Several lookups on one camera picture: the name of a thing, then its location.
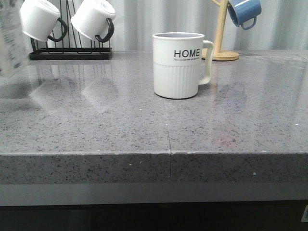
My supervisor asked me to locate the white HOME mug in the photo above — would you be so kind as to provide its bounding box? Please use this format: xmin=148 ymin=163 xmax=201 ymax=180
xmin=152 ymin=32 xmax=214 ymax=99

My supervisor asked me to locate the whole milk carton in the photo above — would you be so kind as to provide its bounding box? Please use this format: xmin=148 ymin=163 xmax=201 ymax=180
xmin=0 ymin=0 xmax=28 ymax=77

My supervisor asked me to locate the wooden mug tree stand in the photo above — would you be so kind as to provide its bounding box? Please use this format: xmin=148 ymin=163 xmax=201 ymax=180
xmin=211 ymin=0 xmax=239 ymax=61

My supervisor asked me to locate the blue hanging mug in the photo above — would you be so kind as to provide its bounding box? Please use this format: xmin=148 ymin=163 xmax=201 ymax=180
xmin=228 ymin=0 xmax=262 ymax=30

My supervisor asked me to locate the black wire mug rack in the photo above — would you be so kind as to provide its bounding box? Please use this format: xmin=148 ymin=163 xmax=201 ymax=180
xmin=29 ymin=0 xmax=112 ymax=60

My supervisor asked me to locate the white mug black handle right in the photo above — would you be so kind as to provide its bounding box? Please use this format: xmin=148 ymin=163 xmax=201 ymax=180
xmin=71 ymin=0 xmax=116 ymax=43

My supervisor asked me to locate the white mug black handle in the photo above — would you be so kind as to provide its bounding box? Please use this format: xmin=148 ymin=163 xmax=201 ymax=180
xmin=71 ymin=0 xmax=116 ymax=43
xmin=20 ymin=0 xmax=67 ymax=42

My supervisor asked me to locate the white mug black handle left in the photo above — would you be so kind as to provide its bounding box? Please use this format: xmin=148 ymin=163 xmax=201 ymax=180
xmin=20 ymin=0 xmax=67 ymax=42

